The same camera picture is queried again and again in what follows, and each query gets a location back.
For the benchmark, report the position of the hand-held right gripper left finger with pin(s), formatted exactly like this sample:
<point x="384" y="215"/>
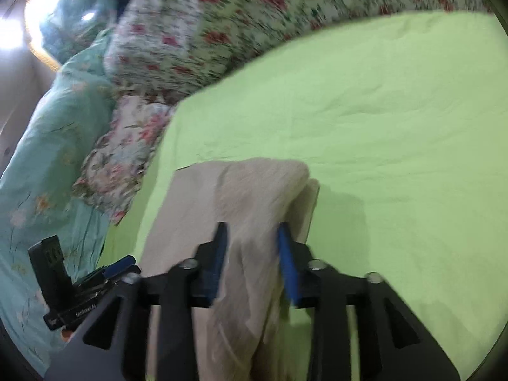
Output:
<point x="218" y="264"/>

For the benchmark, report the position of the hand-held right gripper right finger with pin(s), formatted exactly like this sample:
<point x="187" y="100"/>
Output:
<point x="287" y="268"/>

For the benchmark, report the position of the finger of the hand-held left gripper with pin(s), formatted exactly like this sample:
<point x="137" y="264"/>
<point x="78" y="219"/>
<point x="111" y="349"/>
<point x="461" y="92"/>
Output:
<point x="115" y="268"/>

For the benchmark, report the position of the beige knitted sweater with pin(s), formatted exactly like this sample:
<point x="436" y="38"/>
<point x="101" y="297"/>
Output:
<point x="246" y="206"/>

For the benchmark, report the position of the pink floral pillow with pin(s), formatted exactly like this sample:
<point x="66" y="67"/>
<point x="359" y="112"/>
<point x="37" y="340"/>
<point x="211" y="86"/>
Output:
<point x="123" y="154"/>

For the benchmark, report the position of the teal floral duvet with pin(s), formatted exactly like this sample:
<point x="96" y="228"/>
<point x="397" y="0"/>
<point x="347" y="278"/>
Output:
<point x="51" y="158"/>

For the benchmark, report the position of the green bed sheet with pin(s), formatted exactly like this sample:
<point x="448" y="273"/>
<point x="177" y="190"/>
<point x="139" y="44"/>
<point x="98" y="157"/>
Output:
<point x="397" y="147"/>

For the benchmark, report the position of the red floral quilt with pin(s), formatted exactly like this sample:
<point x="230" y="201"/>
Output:
<point x="246" y="24"/>

